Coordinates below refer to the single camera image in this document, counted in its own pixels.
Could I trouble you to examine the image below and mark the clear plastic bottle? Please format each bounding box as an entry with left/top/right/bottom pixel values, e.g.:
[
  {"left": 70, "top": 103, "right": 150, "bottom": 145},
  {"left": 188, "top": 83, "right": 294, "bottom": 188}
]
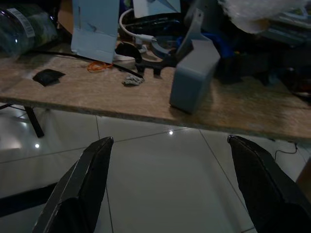
[{"left": 0, "top": 6, "right": 59, "bottom": 58}]

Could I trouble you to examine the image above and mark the thin black strap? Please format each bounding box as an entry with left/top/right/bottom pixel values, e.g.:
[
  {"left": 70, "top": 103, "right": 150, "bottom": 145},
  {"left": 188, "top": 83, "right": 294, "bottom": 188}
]
[{"left": 34, "top": 50, "right": 144, "bottom": 78}]

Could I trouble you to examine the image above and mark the grey plastic device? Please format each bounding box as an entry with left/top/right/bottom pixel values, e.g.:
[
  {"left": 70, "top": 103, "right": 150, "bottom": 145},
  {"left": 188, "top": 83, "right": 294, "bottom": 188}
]
[{"left": 169, "top": 8, "right": 221, "bottom": 115}]

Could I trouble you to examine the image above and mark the white plastic bag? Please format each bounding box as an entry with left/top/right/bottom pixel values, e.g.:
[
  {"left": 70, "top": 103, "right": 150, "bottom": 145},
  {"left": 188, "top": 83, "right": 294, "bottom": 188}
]
[{"left": 217, "top": 0, "right": 311, "bottom": 34}]

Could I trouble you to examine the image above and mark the crumpled grey paper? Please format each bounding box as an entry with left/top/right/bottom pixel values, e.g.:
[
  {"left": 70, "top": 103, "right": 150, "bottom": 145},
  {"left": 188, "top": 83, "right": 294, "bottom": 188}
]
[{"left": 122, "top": 74, "right": 144, "bottom": 86}]

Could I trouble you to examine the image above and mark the black plastic bracket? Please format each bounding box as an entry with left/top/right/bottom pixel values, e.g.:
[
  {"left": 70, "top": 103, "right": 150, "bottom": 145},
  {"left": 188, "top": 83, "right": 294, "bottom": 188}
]
[{"left": 135, "top": 57, "right": 177, "bottom": 78}]

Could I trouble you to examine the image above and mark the white blue printed carton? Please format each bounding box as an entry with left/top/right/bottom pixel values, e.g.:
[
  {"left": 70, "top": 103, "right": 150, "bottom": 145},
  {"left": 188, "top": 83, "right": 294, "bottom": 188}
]
[{"left": 132, "top": 0, "right": 182, "bottom": 19}]

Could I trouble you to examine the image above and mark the orange rubber band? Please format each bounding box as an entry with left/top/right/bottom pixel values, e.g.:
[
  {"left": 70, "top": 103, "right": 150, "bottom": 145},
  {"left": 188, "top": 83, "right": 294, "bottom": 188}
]
[{"left": 87, "top": 62, "right": 114, "bottom": 73}]

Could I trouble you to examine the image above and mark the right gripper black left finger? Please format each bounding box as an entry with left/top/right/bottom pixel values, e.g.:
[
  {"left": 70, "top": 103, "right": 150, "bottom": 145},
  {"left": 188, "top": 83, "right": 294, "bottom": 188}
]
[{"left": 33, "top": 136, "right": 114, "bottom": 233}]

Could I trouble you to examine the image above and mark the light wooden table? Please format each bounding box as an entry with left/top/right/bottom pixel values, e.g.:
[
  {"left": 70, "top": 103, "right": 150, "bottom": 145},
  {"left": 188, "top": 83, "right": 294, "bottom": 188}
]
[{"left": 0, "top": 41, "right": 311, "bottom": 142}]

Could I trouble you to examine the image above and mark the light blue cardboard box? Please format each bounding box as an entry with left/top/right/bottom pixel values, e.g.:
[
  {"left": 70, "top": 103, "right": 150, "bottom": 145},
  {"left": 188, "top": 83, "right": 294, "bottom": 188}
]
[{"left": 70, "top": 0, "right": 120, "bottom": 62}]

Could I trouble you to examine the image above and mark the black curved plastic piece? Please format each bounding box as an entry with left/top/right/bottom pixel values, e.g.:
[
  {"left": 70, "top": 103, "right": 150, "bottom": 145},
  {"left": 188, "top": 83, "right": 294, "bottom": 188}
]
[{"left": 114, "top": 42, "right": 143, "bottom": 64}]

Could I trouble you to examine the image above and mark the white usb cable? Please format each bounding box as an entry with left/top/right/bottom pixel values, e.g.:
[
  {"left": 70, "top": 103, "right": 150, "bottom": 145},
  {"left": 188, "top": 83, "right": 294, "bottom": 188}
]
[{"left": 118, "top": 8, "right": 156, "bottom": 46}]

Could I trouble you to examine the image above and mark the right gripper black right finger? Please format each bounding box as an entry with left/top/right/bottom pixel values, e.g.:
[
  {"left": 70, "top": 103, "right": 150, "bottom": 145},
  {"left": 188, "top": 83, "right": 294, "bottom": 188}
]
[{"left": 227, "top": 135, "right": 311, "bottom": 233}]

